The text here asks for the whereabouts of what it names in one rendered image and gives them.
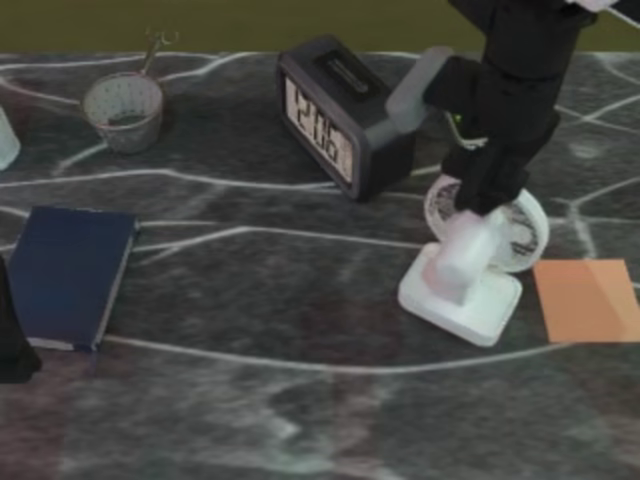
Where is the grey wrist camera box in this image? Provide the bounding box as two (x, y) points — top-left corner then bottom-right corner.
(385, 46), (485, 135)

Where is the black digital alarm clock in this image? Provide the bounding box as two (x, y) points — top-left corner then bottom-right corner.
(275, 33), (419, 203)

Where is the small white fan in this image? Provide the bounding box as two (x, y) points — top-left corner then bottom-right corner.
(397, 173), (551, 348)

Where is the translucent white cup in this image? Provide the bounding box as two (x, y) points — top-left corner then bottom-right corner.
(0, 105), (22, 171)

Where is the wire mesh basket with handle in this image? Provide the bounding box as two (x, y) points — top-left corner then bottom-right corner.
(81, 28), (180, 155)

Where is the white cable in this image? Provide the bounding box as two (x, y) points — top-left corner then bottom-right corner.
(564, 0), (640, 29)

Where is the dark blue book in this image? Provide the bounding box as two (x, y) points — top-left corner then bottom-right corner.
(8, 204), (142, 354)

